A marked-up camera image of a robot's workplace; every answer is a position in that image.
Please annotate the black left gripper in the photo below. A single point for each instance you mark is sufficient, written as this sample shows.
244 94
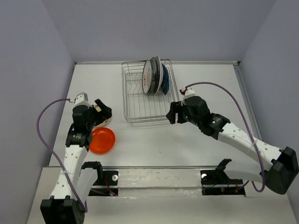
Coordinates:
105 112

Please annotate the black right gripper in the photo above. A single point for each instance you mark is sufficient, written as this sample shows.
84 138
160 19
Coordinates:
174 108

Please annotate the dark blue leaf-shaped plate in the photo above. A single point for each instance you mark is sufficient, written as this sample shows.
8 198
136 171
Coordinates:
165 82

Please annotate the white plate with orange sunburst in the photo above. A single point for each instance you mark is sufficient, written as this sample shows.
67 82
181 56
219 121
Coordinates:
146 77

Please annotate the teal plate with white blossoms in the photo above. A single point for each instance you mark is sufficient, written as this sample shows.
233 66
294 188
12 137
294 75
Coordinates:
155 68

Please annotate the small beige plate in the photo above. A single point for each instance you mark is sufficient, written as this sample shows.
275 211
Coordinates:
104 123

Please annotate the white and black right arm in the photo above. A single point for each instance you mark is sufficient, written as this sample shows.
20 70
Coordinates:
279 166

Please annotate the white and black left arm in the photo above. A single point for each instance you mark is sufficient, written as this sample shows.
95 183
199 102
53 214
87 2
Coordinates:
67 203

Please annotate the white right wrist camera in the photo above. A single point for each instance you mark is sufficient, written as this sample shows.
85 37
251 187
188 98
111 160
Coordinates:
186 92

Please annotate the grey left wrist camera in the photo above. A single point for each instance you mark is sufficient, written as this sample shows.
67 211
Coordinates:
81 99

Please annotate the silver wire dish rack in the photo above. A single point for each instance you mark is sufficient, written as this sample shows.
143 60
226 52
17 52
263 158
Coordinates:
140 108

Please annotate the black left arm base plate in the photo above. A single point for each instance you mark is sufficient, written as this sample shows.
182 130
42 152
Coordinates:
108 185

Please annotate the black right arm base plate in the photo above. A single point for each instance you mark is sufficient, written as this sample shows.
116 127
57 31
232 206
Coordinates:
217 183

